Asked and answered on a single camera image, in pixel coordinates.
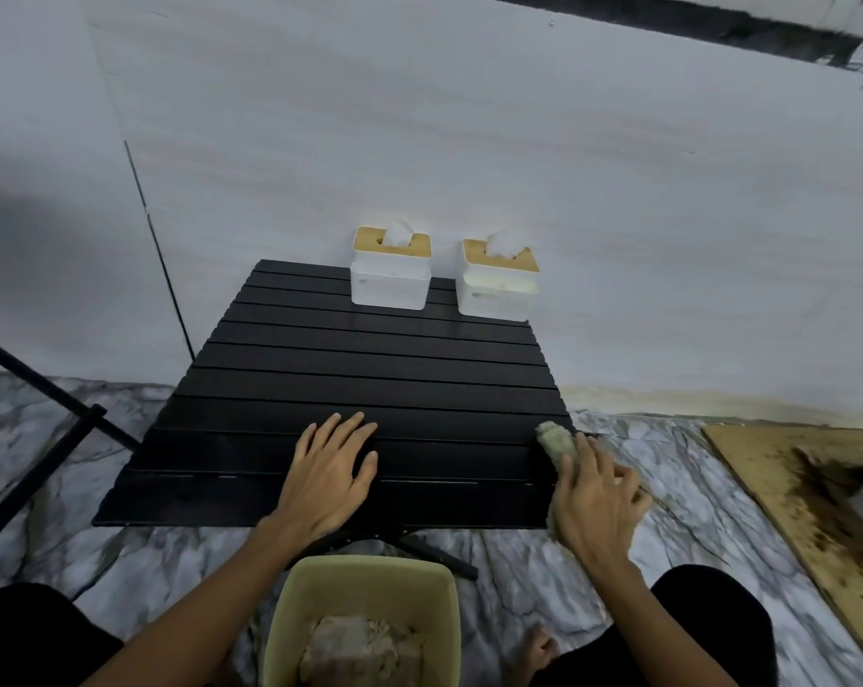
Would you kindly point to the grey rag in bin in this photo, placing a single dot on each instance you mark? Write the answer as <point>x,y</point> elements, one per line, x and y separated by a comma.
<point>363,651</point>

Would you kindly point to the round black glass-top table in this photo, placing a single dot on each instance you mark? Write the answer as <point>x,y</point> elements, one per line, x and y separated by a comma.
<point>59,436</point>

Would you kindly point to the person's right hand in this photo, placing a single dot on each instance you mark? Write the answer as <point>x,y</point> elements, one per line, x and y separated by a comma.
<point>596,507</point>

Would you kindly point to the white tissue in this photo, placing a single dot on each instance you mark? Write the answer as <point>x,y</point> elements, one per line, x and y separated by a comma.
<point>397,234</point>
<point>506,244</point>

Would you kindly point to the brown cardboard sheet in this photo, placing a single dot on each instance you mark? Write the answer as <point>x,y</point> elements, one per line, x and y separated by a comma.
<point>782,479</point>

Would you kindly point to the person's bare foot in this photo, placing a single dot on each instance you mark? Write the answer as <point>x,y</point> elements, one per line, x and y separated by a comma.
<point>535,651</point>

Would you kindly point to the white tissue box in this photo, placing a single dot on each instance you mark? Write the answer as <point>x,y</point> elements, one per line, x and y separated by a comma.
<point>496,296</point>
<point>390,282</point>

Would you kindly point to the dark window with white frame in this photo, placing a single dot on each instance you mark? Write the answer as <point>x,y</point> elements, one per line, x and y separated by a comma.
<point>760,14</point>

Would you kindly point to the black slatted table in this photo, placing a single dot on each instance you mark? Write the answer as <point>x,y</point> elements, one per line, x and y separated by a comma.
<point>331,393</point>

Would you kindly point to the person's left forearm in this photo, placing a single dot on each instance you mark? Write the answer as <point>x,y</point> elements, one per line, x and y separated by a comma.
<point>188,615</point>

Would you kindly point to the person's right forearm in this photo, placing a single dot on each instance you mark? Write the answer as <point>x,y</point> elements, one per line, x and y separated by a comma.
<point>653,622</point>

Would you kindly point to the beige plastic bin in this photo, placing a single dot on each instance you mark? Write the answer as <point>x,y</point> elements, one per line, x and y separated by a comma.
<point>360,586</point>

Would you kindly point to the person's black shorts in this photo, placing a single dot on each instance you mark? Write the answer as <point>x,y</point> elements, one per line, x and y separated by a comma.
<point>717,615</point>

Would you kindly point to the person's left hand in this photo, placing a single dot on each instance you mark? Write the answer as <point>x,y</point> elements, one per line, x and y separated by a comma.
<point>324,486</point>

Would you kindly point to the grey-green cleaning rag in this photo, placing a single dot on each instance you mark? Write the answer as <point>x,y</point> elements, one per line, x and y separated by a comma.
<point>556,439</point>

